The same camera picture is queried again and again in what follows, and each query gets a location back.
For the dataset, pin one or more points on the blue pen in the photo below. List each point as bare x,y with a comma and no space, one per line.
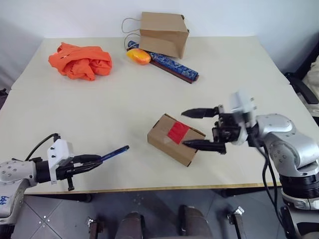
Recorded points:
115,152

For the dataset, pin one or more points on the blue patterned long box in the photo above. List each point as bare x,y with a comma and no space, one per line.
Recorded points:
174,65

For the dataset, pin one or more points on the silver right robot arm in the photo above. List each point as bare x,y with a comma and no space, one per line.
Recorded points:
284,144

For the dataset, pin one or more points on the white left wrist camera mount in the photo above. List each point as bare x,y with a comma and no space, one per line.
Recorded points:
59,152

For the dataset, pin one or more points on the red tape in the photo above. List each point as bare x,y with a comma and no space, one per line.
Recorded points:
177,132

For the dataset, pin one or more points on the crumpled orange cloth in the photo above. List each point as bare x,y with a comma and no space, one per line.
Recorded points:
82,62

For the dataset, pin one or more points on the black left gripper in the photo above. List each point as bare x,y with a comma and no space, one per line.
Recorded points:
65,170

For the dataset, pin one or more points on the dark metal bracket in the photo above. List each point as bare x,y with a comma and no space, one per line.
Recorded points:
94,227
238,221

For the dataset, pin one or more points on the beige cloth bundle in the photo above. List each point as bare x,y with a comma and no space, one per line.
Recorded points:
311,74

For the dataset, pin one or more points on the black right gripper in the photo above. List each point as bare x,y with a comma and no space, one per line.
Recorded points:
228,128

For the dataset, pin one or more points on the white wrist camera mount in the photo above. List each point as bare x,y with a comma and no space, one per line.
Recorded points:
59,152
241,104

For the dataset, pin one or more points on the dark rounded shape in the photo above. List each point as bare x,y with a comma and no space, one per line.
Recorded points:
194,224
130,226

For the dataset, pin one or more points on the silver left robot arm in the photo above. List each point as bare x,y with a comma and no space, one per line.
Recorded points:
15,171

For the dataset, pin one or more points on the yellow orange mango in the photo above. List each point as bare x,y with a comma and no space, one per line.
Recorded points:
139,56

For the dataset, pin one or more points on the brown paper bag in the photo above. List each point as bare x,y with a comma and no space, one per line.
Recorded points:
162,32

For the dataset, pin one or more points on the small brown cardboard box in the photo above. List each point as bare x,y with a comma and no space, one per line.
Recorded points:
160,139

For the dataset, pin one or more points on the black office chair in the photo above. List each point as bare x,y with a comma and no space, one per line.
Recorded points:
301,89

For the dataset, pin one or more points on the black table foot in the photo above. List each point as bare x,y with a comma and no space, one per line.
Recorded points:
83,198

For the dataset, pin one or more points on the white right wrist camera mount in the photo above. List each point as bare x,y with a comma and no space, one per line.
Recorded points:
241,104

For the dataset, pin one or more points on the dark object at room edge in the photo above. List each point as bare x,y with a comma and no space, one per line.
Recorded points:
3,97

